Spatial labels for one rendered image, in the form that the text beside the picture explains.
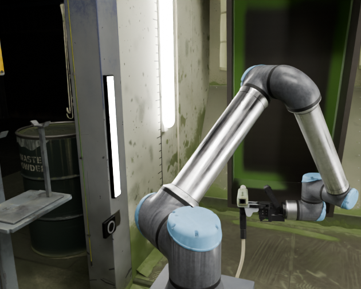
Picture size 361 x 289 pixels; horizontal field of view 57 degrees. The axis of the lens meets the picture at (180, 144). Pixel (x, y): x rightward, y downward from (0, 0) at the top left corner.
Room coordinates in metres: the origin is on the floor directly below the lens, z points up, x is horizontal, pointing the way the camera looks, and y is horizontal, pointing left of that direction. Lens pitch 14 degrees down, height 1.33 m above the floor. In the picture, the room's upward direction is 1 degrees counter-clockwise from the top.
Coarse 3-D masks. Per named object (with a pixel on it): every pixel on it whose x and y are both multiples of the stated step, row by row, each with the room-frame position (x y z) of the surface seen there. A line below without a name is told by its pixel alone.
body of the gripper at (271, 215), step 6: (264, 204) 1.40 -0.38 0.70; (270, 204) 1.40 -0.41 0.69; (282, 204) 1.40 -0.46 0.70; (258, 210) 1.45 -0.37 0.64; (264, 210) 1.40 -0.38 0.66; (270, 210) 1.39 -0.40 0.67; (276, 210) 1.40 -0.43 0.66; (282, 210) 1.39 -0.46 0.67; (264, 216) 1.40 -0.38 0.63; (270, 216) 1.38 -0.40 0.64; (276, 216) 1.39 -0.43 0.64; (282, 216) 1.38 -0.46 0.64
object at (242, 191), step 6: (240, 192) 1.48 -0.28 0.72; (246, 192) 1.49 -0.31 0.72; (240, 198) 1.34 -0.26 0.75; (246, 198) 1.34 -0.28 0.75; (240, 204) 1.34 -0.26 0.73; (246, 204) 1.33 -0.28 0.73; (240, 210) 1.42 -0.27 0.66; (240, 216) 1.42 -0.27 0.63; (240, 222) 1.41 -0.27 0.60; (240, 228) 1.40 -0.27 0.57; (240, 234) 1.40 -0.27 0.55
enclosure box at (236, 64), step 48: (240, 0) 1.98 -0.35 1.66; (288, 0) 1.92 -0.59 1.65; (336, 0) 1.86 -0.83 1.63; (240, 48) 2.03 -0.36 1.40; (288, 48) 1.96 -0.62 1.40; (336, 48) 1.90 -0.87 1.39; (336, 96) 1.94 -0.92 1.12; (240, 144) 2.16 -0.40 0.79; (288, 144) 2.07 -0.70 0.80; (336, 144) 1.83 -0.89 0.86; (288, 192) 2.00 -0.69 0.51
